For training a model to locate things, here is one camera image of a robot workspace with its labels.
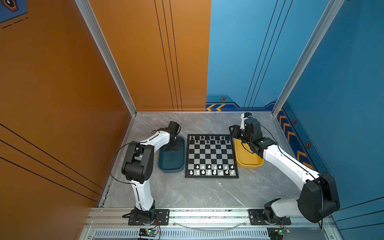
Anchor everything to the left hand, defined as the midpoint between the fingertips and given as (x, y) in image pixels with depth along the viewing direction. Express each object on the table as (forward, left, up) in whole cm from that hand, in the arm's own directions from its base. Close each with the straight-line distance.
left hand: (174, 146), depth 98 cm
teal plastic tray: (-9, +1, -4) cm, 10 cm away
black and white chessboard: (-7, -24, 0) cm, 25 cm away
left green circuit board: (-46, +8, -4) cm, 47 cm away
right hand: (+1, -33, +19) cm, 38 cm away
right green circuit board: (-46, -55, -1) cm, 71 cm away
